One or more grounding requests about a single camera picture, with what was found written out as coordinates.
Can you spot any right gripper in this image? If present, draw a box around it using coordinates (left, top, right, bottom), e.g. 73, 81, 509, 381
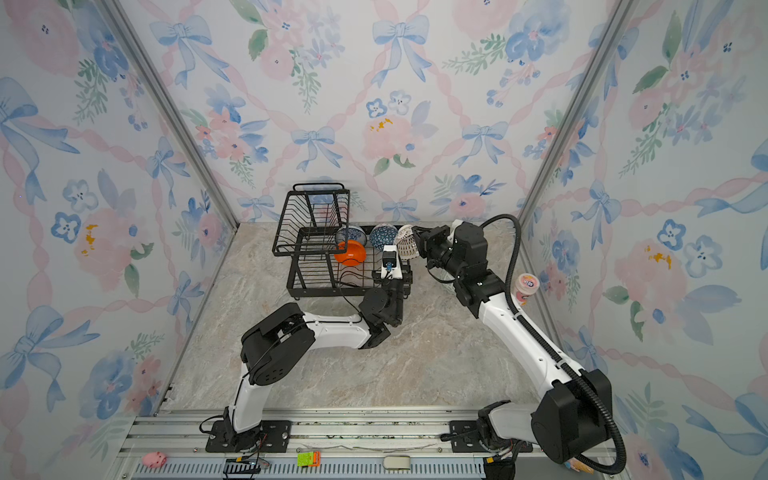
414, 225, 468, 286

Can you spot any white brown lattice bowl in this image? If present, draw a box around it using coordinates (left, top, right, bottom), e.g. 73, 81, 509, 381
394, 224, 420, 261

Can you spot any orange plastic bowl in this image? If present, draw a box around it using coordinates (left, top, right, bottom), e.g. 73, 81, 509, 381
334, 241, 367, 267

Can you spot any blue triangle pattern bowl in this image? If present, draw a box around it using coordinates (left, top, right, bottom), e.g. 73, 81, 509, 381
368, 224, 399, 251

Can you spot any black wire dish rack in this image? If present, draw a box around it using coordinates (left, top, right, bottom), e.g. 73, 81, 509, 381
272, 181, 413, 299

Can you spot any blue floral bowl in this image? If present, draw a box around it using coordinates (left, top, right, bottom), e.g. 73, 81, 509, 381
335, 225, 367, 246

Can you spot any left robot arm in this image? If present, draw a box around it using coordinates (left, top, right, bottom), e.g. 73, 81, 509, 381
206, 278, 410, 452

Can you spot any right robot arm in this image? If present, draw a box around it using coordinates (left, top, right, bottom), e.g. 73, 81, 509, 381
413, 214, 628, 475

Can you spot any pink yogurt cup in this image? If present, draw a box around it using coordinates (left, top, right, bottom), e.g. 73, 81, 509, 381
513, 273, 540, 306

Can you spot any white small eraser block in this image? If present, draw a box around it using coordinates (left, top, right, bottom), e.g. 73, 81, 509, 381
382, 455, 411, 471

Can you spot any green orange small block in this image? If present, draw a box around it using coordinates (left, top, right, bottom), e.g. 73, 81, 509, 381
297, 451, 321, 468

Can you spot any pink toy pig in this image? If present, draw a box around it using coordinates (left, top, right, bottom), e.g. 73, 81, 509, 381
141, 451, 168, 469

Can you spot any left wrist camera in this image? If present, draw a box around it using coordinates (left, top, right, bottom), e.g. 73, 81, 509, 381
380, 245, 402, 279

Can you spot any aluminium front rail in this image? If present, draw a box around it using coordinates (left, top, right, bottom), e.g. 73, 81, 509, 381
113, 407, 628, 480

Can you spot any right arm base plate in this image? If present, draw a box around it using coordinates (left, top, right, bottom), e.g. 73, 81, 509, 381
448, 419, 534, 454

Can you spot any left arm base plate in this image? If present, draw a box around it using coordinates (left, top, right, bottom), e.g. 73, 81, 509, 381
205, 420, 293, 453

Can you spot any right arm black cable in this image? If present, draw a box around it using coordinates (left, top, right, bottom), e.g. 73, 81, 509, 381
478, 213, 628, 476

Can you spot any aluminium corner post right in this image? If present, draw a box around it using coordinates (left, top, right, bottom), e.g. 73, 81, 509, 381
514, 0, 634, 232

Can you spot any aluminium corner post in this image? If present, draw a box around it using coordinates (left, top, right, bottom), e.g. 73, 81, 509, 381
514, 0, 634, 232
98, 0, 238, 228

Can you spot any aluminium corner post left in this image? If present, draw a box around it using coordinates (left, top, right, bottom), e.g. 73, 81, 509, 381
98, 0, 238, 228

